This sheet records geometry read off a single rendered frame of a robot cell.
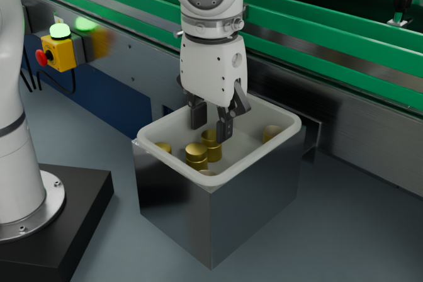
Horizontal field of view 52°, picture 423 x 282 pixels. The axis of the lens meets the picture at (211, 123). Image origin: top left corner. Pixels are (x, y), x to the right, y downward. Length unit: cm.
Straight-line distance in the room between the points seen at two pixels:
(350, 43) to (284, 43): 13
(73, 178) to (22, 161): 16
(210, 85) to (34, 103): 80
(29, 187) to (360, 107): 57
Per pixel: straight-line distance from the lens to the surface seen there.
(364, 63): 72
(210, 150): 71
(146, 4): 87
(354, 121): 74
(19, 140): 78
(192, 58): 63
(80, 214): 85
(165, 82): 87
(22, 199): 83
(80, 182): 92
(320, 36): 74
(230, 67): 60
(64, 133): 118
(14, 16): 76
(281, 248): 85
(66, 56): 108
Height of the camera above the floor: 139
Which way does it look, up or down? 33 degrees down
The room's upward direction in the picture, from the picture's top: straight up
